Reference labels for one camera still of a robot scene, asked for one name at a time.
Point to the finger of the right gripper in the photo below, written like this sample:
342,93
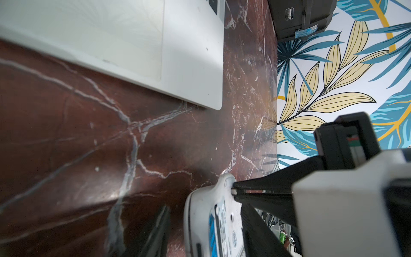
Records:
279,205

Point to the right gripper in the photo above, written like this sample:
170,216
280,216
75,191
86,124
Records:
346,143

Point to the black plastic toolbox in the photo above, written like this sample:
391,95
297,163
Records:
294,19

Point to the white wireless mouse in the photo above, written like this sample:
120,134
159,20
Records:
212,221

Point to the silver laptop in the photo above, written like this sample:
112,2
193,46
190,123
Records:
172,47

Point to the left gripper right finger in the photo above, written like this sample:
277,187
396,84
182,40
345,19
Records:
259,240

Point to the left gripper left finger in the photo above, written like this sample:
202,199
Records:
152,241

